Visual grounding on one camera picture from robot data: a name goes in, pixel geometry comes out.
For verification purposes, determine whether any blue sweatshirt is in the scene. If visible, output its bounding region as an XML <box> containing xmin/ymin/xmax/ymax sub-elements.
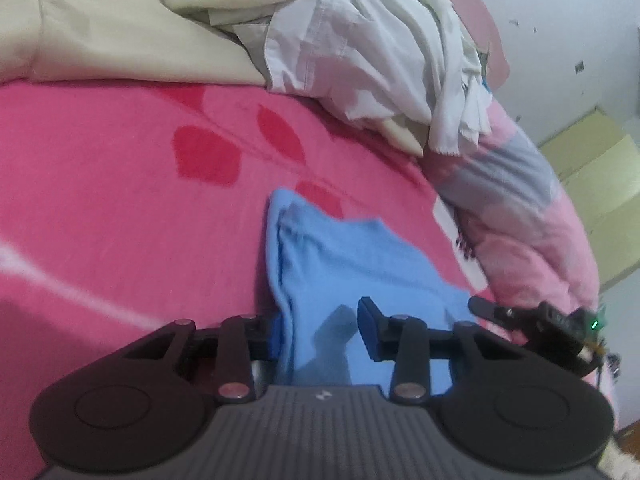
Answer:
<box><xmin>262</xmin><ymin>189</ymin><xmax>481</xmax><ymax>396</ymax></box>

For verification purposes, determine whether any pink grey quilt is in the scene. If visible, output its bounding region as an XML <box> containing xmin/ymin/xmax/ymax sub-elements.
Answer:
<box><xmin>425</xmin><ymin>95</ymin><xmax>601</xmax><ymax>311</ymax></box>

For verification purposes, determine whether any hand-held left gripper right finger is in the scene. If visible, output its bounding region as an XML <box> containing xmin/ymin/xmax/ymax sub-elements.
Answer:
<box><xmin>356</xmin><ymin>296</ymin><xmax>526</xmax><ymax>405</ymax></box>

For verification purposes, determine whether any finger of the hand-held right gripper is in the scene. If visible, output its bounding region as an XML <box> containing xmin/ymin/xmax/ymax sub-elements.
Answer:
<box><xmin>467</xmin><ymin>296</ymin><xmax>543</xmax><ymax>333</ymax></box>

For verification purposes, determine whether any beige garment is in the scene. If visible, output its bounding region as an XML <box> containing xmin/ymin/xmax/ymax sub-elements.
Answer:
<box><xmin>0</xmin><ymin>0</ymin><xmax>426</xmax><ymax>156</ymax></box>

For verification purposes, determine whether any pink bed headboard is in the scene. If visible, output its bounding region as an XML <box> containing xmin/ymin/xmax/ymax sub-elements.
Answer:
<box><xmin>417</xmin><ymin>0</ymin><xmax>511</xmax><ymax>83</ymax></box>

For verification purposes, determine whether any pale yellow cabinet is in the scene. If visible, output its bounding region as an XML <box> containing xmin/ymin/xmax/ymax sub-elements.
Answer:
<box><xmin>540</xmin><ymin>105</ymin><xmax>640</xmax><ymax>293</ymax></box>

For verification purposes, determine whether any white shirt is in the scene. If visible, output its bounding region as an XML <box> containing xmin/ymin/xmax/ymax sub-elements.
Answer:
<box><xmin>210</xmin><ymin>0</ymin><xmax>493</xmax><ymax>156</ymax></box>

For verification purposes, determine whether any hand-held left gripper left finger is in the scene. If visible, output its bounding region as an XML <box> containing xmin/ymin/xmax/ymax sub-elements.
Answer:
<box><xmin>120</xmin><ymin>314</ymin><xmax>281</xmax><ymax>405</ymax></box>

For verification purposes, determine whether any pink floral blanket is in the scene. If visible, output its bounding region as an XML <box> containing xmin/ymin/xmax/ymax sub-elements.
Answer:
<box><xmin>0</xmin><ymin>0</ymin><xmax>621</xmax><ymax>480</ymax></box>

